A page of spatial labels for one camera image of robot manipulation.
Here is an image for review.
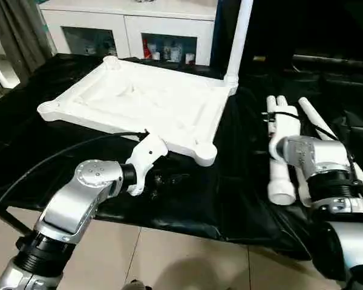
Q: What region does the white plastic table leg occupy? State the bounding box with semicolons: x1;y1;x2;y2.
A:
298;96;363;209
222;0;254;97
276;95;315;208
266;95;299;206

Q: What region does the white plastic table top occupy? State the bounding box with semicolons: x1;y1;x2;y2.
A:
37;56;240;167

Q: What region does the black table mat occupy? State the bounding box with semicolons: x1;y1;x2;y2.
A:
0;53;363;260

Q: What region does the dark robot foot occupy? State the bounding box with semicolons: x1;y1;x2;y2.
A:
123;279;154;290

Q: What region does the black stand leg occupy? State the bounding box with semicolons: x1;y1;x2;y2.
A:
0;208;31;236

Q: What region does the white glass-door cabinet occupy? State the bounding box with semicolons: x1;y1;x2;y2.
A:
39;0;218;66

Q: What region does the white framed glass door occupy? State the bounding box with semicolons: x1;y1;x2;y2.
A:
0;51;21;89

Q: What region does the grey curtain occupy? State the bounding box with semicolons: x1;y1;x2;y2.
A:
0;0;57;79

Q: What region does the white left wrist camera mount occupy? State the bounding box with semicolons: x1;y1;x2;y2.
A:
126;134;170;197

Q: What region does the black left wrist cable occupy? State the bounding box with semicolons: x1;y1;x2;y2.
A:
0;129;149;230

